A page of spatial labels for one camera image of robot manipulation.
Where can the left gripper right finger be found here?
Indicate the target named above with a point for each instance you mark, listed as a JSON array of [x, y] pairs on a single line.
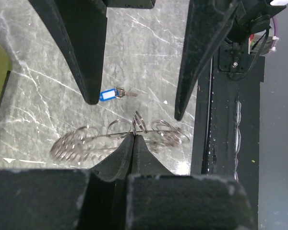
[[147, 205]]

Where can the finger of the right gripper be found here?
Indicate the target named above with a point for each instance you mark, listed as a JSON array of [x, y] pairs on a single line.
[[208, 23]]

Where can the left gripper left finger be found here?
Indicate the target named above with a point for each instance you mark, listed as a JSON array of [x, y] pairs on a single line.
[[108, 187]]

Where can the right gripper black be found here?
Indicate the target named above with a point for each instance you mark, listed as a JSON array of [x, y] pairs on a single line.
[[79, 29]]

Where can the large keyring with small rings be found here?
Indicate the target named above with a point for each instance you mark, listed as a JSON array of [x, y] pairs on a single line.
[[79, 144]]

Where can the blue tag key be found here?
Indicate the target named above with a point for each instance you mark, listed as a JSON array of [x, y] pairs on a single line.
[[115, 93]]

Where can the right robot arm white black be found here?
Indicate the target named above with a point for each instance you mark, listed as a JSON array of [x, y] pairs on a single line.
[[252, 16]]

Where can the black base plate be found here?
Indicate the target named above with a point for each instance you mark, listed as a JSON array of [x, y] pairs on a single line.
[[227, 127]]

